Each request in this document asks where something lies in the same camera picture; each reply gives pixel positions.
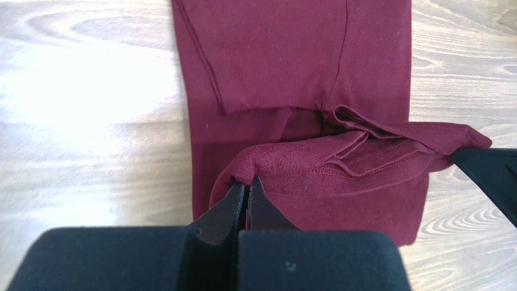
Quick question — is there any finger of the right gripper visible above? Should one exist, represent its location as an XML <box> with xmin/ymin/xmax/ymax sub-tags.
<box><xmin>450</xmin><ymin>148</ymin><xmax>516</xmax><ymax>226</ymax></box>

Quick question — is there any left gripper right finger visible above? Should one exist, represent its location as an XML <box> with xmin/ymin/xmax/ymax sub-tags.
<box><xmin>237</xmin><ymin>177</ymin><xmax>411</xmax><ymax>290</ymax></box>

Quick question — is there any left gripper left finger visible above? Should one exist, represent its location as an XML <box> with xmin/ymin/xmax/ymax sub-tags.
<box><xmin>8</xmin><ymin>183</ymin><xmax>246</xmax><ymax>290</ymax></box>

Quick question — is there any maroon t shirt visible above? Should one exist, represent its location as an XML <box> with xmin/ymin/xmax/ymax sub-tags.
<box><xmin>172</xmin><ymin>1</ymin><xmax>492</xmax><ymax>246</ymax></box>

